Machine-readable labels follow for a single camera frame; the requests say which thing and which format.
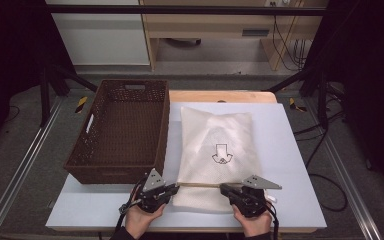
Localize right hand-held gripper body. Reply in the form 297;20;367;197
231;174;283;219

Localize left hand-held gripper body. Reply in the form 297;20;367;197
135;168;167;214

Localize brown woven basket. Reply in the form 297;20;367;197
63;78;171;185

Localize cream mesh laundry bag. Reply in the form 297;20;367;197
172;106;278;214

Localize person's left hand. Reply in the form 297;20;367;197
124;188;165;240

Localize person's right hand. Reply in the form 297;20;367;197
232;204;273;238

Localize yellow-black tape piece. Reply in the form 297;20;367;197
74;95;89;114
288;97;308;113

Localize black metal stand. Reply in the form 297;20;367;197
39;63;98;128
266;64;331;131

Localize white cabinet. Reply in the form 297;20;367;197
45;0;151;67

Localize black curtain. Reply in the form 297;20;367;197
0;0;76;158
304;0;384;204

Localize wooden desk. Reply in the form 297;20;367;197
139;0;329;72

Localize black horizontal bar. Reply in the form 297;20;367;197
44;4;328;17

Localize white power strip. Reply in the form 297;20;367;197
264;0;293;8

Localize left hand-held gripper cable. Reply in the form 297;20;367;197
114;199;144;233

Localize hand-held gripper cable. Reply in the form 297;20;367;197
114;199;144;233
264;199;280;240

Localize right hand-held gripper cable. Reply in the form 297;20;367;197
264;199;280;240

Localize aluminium rail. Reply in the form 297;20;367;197
0;96;64;240
304;99;383;240

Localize black looped floor cable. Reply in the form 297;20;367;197
304;128;349;213

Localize black cables under desk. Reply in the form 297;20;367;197
272;14;309;72

